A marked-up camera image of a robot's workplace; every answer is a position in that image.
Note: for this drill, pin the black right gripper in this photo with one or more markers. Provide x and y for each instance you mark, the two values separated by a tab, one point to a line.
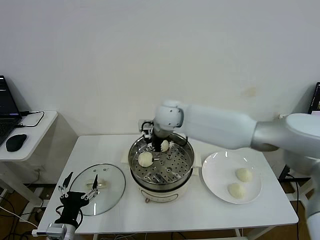
156	140

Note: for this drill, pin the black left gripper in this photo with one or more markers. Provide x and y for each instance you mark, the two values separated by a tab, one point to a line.
71	202

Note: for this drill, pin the white steamed baozi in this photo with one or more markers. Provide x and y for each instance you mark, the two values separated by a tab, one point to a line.
145	159
165	145
243	174
236	190

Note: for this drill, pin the round glass pot lid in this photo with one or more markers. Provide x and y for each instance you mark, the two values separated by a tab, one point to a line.
113	178

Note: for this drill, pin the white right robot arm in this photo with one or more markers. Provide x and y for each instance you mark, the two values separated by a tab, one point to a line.
220	125

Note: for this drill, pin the stainless steel steamer basket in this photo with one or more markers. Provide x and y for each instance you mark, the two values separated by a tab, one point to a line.
175	162

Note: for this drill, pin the cream electric cooking pot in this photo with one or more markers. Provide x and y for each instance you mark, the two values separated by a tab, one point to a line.
160	194

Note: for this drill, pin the white round plate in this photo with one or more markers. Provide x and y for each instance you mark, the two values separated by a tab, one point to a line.
215	167

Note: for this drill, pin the white side table with mouse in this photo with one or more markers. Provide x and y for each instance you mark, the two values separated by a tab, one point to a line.
37	140

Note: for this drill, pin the black computer mouse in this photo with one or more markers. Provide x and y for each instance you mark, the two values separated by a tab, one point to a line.
15	142

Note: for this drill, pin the black laptop with dark screen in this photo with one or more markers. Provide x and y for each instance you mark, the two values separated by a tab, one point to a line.
7	100

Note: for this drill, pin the white side table with label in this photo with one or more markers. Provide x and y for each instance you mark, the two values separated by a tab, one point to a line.
283	115

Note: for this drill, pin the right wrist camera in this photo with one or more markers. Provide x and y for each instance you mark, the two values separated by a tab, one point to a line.
146	127

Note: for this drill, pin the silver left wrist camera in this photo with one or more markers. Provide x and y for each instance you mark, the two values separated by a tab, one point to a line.
56	229

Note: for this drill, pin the black laptop showing camera views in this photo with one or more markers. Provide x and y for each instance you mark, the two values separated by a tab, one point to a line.
315	98

